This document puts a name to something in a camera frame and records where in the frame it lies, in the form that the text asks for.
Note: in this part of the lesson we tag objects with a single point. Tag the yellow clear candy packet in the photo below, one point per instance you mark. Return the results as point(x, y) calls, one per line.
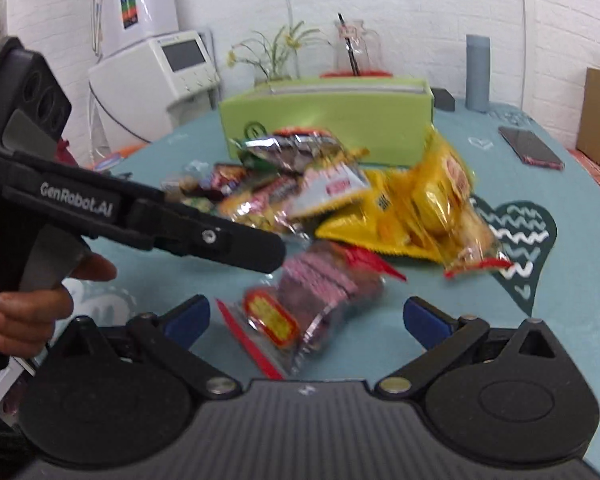
point(260, 210)

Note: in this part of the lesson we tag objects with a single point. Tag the glass jar with straw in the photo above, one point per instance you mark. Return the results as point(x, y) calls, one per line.
point(365, 50)

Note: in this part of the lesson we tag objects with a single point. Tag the red bottle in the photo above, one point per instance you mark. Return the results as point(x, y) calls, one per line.
point(66, 152)

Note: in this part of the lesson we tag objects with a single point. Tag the brown biscuit clear packet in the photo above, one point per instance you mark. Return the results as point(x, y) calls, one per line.
point(320, 290)

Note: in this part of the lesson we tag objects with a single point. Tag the white water purifier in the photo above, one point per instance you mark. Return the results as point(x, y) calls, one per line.
point(150, 5)

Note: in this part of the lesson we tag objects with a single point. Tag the green snack packet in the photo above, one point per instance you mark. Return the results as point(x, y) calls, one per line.
point(252, 161)

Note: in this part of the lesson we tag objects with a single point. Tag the flat yellow snack bag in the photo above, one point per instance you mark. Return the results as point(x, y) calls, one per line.
point(380, 220)

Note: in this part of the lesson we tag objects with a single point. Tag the plant with yellow flowers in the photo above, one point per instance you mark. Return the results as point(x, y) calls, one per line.
point(290, 37)

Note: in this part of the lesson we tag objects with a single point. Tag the small black box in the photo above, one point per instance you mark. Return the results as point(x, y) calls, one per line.
point(442, 100)

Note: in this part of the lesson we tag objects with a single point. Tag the clear bun packet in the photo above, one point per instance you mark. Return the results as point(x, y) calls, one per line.
point(182, 187)

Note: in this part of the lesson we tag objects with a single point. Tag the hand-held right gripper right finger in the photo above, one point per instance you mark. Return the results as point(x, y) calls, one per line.
point(422, 322)

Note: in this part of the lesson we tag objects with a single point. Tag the round blue white container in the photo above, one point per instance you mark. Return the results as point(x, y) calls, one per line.
point(109, 162)

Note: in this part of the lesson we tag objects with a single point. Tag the red tray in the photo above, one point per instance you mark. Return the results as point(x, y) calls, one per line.
point(355, 74)

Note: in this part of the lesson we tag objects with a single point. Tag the white red snack packet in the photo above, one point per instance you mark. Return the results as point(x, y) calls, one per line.
point(330, 185)

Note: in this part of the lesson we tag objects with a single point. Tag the orange stool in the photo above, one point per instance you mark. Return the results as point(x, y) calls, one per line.
point(130, 150)

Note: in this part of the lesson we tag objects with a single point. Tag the teal printed tablecloth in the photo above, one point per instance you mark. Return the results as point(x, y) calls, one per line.
point(155, 280)

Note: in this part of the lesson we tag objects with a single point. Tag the white machine with screen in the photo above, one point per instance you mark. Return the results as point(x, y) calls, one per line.
point(130, 90)

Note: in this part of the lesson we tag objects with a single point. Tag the black straw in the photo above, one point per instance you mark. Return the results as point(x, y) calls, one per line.
point(346, 42)

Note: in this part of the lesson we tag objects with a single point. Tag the smartphone with red case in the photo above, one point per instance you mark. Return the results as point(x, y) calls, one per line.
point(530, 147)

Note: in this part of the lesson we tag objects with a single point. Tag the silver orange snack packet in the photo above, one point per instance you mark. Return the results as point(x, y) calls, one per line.
point(295, 147)

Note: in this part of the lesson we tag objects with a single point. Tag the person's left hand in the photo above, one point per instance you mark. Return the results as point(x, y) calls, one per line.
point(25, 315)

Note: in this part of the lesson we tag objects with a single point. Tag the grey bottle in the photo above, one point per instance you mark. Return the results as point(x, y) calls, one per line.
point(478, 72)

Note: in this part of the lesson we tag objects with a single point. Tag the green cardboard box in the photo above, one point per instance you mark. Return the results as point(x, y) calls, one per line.
point(330, 110)

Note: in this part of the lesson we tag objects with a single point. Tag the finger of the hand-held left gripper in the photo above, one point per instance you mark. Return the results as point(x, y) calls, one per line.
point(215, 240)

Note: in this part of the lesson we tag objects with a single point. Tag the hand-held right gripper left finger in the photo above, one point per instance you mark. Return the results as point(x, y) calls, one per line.
point(190, 317)

